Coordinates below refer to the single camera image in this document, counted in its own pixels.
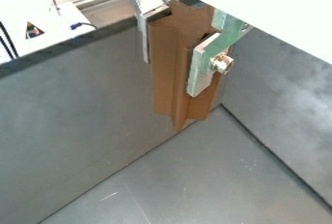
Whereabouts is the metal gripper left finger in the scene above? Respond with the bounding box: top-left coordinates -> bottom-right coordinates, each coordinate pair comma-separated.
131,0 -> 167,63

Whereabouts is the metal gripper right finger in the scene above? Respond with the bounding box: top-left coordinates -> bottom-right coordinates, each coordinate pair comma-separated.
186,9 -> 253,97

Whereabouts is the brown star-shaped block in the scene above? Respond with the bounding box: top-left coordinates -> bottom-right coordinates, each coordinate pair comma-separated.
147,0 -> 222,132

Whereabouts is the white control box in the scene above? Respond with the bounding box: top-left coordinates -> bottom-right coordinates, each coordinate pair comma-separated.
0,0 -> 98,65

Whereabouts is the black cable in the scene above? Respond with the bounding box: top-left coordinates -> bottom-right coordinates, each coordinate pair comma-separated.
0,20 -> 21,61

